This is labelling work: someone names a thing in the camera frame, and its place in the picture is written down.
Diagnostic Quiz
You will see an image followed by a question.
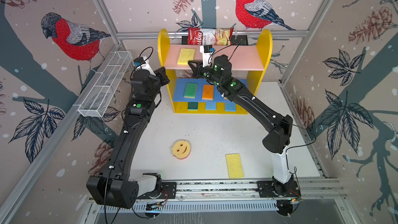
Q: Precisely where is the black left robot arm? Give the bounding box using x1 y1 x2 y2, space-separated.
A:
87 67 170 208

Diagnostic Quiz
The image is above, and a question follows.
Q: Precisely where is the red cassava chips bag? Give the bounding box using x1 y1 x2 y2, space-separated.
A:
188 28 234 46

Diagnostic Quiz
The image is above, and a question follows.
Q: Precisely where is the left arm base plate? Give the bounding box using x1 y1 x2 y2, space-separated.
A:
138 181 177 200

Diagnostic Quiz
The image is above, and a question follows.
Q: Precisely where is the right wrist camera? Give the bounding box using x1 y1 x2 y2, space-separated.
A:
200 45 215 67

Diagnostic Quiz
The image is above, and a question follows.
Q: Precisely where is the white mesh wall basket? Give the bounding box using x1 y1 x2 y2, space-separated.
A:
78 50 132 118

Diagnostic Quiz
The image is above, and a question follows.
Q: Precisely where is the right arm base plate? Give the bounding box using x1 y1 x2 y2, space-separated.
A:
257 180 301 198

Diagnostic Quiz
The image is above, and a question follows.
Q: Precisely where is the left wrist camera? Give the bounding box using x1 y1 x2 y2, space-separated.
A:
133 56 155 75

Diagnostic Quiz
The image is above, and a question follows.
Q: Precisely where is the black wire basket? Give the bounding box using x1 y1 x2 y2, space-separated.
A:
181 35 249 46

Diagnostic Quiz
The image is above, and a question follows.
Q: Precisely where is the yellow sponge front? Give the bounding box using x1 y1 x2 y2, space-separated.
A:
226 153 244 179

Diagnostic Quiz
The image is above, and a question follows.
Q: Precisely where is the yellow smiley face sponge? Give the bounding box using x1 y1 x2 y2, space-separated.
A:
172 140 191 160

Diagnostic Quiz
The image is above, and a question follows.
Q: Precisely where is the dark green scrub sponge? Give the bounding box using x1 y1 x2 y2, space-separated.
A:
188 102 199 111

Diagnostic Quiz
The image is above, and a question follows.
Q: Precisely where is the light blue sponge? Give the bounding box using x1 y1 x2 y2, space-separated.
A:
224 102 237 112
205 102 217 111

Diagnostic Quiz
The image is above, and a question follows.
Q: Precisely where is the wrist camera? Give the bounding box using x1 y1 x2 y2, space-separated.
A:
133 56 155 75
200 45 215 67

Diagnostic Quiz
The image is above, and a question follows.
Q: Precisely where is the yellow shelf unit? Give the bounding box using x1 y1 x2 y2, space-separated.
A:
158 29 273 115

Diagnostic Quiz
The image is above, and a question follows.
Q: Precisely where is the orange sponge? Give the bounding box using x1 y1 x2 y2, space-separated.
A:
202 85 214 101

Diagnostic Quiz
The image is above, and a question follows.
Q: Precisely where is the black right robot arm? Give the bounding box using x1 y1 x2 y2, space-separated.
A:
188 55 295 197

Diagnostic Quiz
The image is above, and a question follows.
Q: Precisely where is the aluminium front rail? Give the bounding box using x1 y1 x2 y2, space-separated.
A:
168 177 347 201

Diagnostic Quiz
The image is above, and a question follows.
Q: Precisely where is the light green scrub sponge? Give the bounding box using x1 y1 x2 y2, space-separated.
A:
183 83 198 99

